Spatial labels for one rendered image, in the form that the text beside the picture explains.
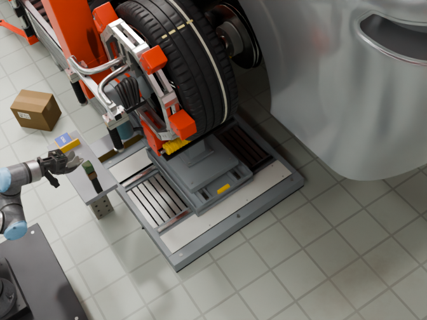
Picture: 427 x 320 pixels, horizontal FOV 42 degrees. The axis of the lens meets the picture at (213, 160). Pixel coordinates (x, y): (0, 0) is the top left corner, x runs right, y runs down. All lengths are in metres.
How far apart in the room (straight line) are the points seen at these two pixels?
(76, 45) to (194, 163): 0.83
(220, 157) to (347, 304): 0.96
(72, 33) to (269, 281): 1.49
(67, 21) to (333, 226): 1.63
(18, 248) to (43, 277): 0.22
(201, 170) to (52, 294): 0.94
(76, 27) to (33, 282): 1.17
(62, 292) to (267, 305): 0.95
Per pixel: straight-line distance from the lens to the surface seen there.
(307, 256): 2.87
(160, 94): 2.22
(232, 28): 2.55
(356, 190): 3.09
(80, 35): 2.72
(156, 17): 2.26
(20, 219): 2.31
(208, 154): 2.95
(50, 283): 2.68
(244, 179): 2.93
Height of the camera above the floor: 2.56
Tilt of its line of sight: 53 degrees down
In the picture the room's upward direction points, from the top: 10 degrees counter-clockwise
